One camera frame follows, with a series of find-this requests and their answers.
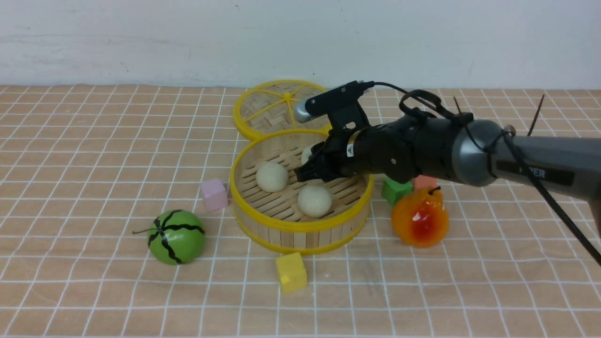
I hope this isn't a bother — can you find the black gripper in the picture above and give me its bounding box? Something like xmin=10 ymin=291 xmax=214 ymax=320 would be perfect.
xmin=294 ymin=124 xmax=414 ymax=183

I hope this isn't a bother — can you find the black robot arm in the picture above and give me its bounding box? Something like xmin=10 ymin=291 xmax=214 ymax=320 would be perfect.
xmin=294 ymin=115 xmax=601 ymax=227

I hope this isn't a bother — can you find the checkered orange tablecloth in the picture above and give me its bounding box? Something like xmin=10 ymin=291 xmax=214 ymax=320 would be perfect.
xmin=0 ymin=85 xmax=600 ymax=338

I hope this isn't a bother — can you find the bamboo steamer tray yellow rim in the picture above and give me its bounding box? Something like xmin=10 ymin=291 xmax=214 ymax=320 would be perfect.
xmin=230 ymin=129 xmax=374 ymax=255

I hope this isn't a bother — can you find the green toy watermelon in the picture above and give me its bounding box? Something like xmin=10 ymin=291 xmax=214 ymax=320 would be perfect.
xmin=132 ymin=209 xmax=206 ymax=265

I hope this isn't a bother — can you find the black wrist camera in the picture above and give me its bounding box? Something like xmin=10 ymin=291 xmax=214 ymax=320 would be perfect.
xmin=293 ymin=81 xmax=375 ymax=135

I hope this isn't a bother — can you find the pink cube block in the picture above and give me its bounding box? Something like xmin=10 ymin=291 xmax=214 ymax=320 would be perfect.
xmin=200 ymin=179 xmax=229 ymax=212

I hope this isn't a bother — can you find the white bun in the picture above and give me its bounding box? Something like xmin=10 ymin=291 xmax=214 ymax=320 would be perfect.
xmin=300 ymin=146 xmax=313 ymax=165
xmin=255 ymin=162 xmax=288 ymax=192
xmin=298 ymin=185 xmax=332 ymax=218

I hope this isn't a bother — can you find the yellow cube block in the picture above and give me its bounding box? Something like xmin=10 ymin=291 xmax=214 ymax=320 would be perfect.
xmin=275 ymin=253 xmax=308 ymax=293

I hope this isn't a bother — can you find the salmon cube block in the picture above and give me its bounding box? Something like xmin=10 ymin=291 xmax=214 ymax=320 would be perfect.
xmin=413 ymin=175 xmax=438 ymax=190

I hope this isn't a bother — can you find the bamboo steamer lid yellow rim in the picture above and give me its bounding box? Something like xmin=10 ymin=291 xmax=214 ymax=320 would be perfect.
xmin=232 ymin=79 xmax=331 ymax=141

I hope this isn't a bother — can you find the orange toy pear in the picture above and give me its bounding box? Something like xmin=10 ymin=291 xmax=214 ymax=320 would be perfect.
xmin=391 ymin=186 xmax=449 ymax=248

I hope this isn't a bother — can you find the green cube block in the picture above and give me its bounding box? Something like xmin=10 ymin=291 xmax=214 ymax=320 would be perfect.
xmin=381 ymin=178 xmax=414 ymax=207

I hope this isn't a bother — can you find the black cable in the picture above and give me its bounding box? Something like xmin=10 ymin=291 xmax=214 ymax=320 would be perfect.
xmin=359 ymin=81 xmax=601 ymax=266

